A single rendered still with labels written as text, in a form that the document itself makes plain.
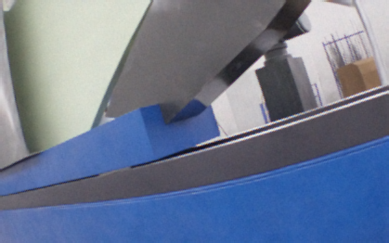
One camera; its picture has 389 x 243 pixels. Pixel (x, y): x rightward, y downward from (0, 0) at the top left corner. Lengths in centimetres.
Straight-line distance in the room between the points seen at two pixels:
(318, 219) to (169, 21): 85
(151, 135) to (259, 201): 46
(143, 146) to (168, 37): 38
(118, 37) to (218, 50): 55
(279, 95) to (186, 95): 156
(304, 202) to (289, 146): 17
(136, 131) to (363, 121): 81
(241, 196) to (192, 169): 20
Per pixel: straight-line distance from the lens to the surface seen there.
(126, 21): 165
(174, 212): 137
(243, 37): 123
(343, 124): 102
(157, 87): 144
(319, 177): 106
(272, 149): 111
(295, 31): 282
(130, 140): 144
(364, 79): 333
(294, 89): 280
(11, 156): 273
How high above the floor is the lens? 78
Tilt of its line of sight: 2 degrees up
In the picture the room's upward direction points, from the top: 18 degrees counter-clockwise
